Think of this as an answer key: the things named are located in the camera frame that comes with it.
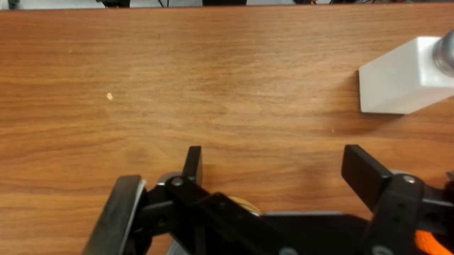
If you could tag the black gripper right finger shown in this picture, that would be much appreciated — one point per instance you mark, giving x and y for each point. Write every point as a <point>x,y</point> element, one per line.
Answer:
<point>398,203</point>

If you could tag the white salt shaker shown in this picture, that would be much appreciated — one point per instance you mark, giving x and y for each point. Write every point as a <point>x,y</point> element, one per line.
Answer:
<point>402,79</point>

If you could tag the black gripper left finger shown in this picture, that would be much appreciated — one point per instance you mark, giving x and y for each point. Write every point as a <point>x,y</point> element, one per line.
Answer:
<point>189,207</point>

